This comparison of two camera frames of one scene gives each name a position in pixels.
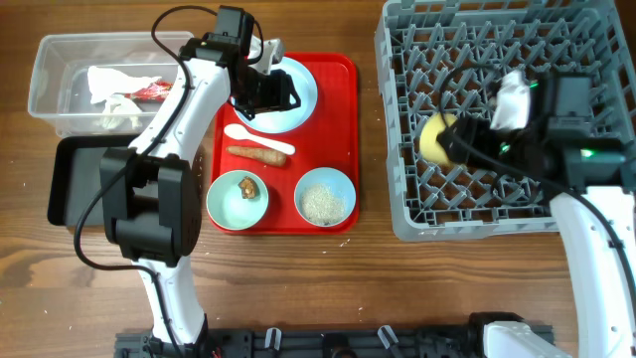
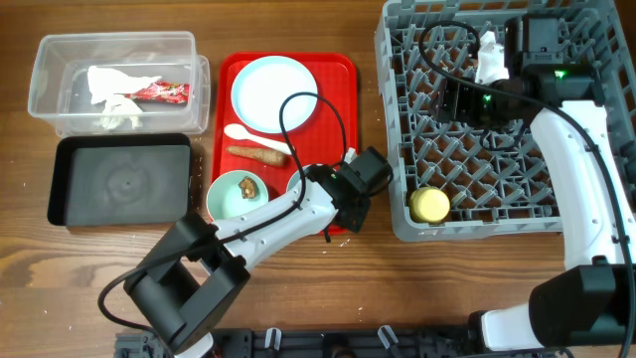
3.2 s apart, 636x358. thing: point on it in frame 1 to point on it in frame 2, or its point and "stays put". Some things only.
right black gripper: [471, 131] to [452, 104]
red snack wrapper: [154, 92] stays put
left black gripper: [279, 89] to [355, 220]
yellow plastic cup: [431, 127] to [428, 205]
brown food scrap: [248, 187] stays put
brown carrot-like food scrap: [274, 159] stays put
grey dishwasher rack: [439, 64] stays put
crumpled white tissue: [120, 111] stays put
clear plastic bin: [89, 85] stays put
